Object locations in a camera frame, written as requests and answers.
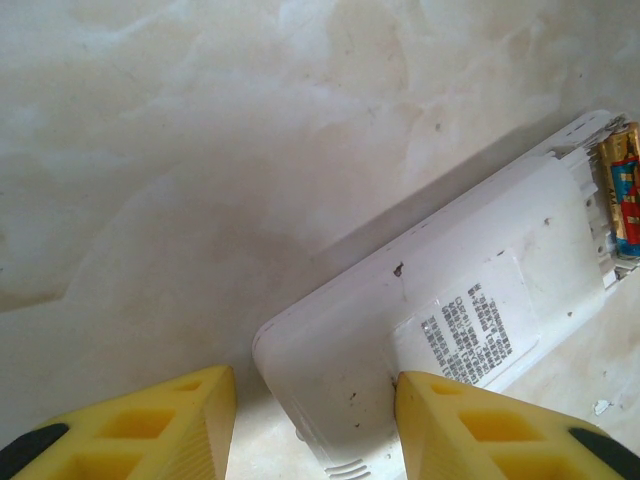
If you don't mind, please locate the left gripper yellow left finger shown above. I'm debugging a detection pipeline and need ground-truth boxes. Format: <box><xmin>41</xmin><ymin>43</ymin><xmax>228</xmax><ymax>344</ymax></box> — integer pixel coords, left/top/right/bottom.
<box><xmin>0</xmin><ymin>364</ymin><xmax>238</xmax><ymax>480</ymax></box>

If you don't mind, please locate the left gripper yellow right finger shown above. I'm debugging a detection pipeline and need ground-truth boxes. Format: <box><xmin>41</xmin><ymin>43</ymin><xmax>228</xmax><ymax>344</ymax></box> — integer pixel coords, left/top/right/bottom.
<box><xmin>393</xmin><ymin>369</ymin><xmax>640</xmax><ymax>480</ymax></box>

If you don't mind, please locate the white remote with label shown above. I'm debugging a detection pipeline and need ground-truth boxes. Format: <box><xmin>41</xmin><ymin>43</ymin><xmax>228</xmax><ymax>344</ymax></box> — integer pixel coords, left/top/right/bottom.
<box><xmin>251</xmin><ymin>108</ymin><xmax>640</xmax><ymax>480</ymax></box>

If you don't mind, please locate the orange AAA battery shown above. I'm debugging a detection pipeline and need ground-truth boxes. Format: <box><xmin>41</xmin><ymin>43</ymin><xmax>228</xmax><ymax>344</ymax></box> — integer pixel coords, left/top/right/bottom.
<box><xmin>598</xmin><ymin>121</ymin><xmax>640</xmax><ymax>260</ymax></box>

